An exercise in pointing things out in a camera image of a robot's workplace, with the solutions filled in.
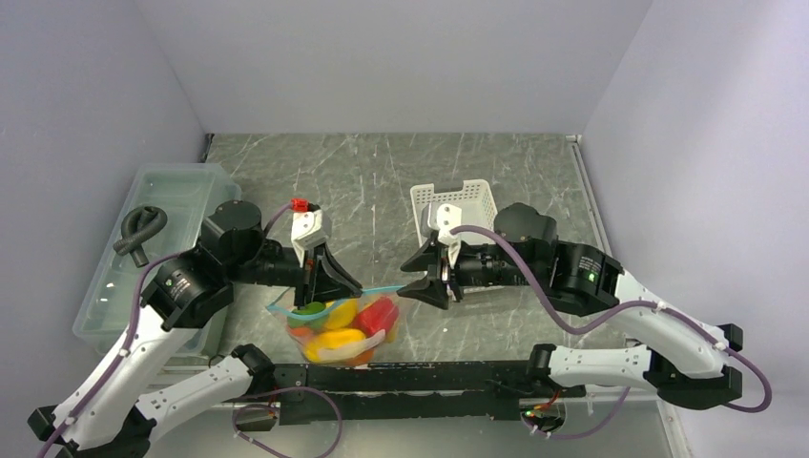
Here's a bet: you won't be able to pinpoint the grey corrugated hose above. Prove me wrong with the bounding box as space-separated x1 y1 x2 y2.
113 205 169 269

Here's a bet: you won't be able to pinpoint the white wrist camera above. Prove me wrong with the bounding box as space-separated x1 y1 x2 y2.
420 202 463 280
290 198 332 267

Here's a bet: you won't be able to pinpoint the orange carrot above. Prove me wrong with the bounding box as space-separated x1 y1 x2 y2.
287 326 316 340

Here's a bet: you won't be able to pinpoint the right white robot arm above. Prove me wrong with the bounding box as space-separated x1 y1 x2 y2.
399 202 743 410

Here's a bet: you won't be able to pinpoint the yellow fruit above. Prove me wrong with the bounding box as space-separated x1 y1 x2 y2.
302 328 366 364

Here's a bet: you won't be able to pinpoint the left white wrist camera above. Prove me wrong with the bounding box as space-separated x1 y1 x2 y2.
290 198 332 267

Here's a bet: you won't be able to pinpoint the clear zip top bag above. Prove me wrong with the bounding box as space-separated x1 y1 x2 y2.
266 285 407 367

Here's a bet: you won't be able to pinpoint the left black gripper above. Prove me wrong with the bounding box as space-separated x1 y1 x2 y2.
228 238 363 309

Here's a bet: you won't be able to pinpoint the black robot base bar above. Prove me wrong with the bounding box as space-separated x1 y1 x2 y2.
239 361 586 426

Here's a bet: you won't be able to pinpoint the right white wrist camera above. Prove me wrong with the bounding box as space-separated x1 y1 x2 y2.
420 202 463 280

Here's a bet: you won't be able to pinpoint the red bell pepper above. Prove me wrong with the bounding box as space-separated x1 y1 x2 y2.
352 296 400 342

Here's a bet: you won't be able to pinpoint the orange tangerine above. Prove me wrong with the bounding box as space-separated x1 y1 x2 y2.
345 349 374 367

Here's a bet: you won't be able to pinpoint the green leafy vegetable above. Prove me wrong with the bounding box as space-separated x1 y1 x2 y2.
286 302 328 331

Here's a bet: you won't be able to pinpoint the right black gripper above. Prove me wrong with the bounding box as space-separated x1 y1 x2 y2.
397 238 542 308

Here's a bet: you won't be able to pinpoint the yellow lemon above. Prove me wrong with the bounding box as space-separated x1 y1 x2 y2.
322 299 359 330

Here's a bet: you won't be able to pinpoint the white plastic basket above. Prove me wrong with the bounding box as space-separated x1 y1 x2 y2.
410 179 501 249

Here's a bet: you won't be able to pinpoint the clear plastic storage box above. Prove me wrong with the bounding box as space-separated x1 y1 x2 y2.
73 163 241 355

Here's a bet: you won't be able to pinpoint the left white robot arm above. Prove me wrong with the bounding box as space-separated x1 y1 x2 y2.
28 199 363 457

